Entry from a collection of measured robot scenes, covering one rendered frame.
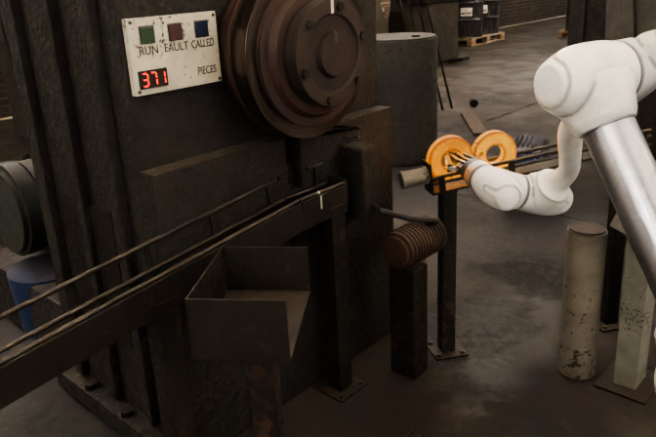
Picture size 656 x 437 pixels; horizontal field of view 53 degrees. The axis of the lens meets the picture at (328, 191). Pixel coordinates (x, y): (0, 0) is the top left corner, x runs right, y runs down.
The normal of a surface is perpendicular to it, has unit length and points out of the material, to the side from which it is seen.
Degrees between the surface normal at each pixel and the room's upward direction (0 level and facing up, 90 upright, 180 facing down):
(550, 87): 85
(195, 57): 90
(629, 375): 90
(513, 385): 0
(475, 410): 0
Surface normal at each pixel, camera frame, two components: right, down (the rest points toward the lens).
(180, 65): 0.73, 0.18
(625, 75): 0.49, -0.24
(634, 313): -0.68, 0.26
